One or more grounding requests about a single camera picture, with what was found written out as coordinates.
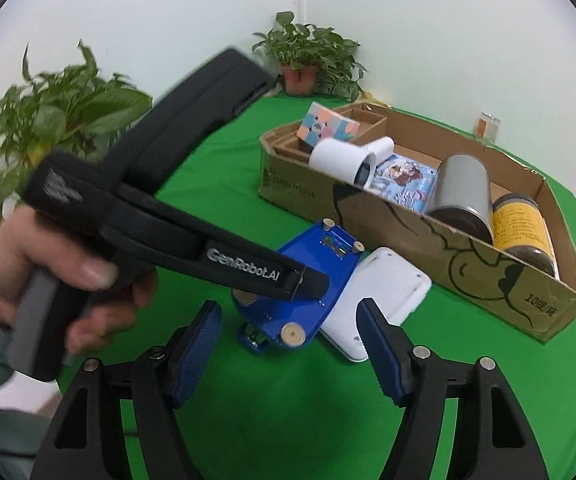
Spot potted plant in red pot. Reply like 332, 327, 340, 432
251, 11, 369, 104

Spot green table cloth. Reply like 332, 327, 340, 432
58, 92, 576, 480

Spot colourful printed toy box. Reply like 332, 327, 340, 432
368, 152, 442, 214

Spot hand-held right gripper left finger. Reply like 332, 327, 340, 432
30, 299, 224, 480

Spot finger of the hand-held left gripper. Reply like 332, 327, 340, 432
283, 267, 331, 303

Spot small orange jar by wall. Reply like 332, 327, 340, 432
476, 111, 502, 142

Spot pastel puzzle cube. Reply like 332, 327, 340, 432
296, 101, 360, 147

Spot blue toy skateboard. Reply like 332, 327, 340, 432
231, 218, 367, 356

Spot silver tin can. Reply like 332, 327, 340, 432
425, 154, 494, 244

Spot large leafy green plant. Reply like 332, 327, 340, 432
0, 40, 154, 234

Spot yellow label glass jar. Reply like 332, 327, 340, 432
490, 193, 557, 277

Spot white plastic case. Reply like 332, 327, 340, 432
318, 245, 433, 364

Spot brown cardboard box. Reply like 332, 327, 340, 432
258, 102, 576, 345

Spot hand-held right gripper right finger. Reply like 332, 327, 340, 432
355, 297, 552, 480

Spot person's left hand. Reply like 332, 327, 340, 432
0, 206, 159, 356

